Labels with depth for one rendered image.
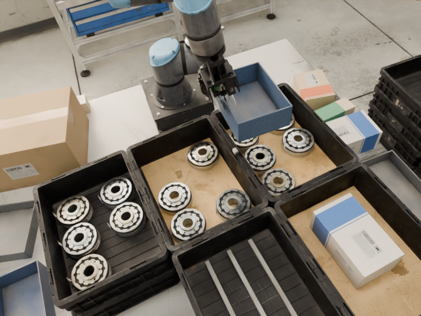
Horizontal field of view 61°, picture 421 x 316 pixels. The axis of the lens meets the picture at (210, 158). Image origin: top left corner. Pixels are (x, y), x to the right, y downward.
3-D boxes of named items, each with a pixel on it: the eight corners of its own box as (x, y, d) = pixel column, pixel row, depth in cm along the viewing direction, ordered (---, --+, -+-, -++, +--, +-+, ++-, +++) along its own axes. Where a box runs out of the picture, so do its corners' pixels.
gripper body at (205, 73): (212, 106, 84) (198, 66, 75) (201, 83, 89) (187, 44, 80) (242, 93, 84) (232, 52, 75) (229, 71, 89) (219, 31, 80)
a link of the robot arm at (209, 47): (181, 27, 76) (217, 12, 76) (187, 44, 80) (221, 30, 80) (191, 46, 72) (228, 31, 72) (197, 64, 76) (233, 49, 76)
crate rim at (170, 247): (126, 152, 117) (124, 148, 115) (209, 118, 122) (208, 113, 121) (171, 257, 94) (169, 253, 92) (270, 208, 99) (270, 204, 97)
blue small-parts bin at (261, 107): (211, 95, 105) (209, 76, 100) (257, 80, 107) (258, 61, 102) (238, 142, 93) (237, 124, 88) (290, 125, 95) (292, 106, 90)
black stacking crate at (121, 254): (50, 206, 119) (32, 187, 110) (134, 170, 124) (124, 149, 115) (74, 320, 96) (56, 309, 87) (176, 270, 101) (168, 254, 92)
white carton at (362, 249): (309, 226, 103) (312, 211, 96) (343, 209, 105) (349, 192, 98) (356, 289, 91) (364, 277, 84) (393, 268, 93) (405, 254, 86)
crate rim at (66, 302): (35, 190, 111) (31, 186, 109) (126, 152, 117) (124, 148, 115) (58, 311, 88) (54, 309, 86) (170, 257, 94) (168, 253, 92)
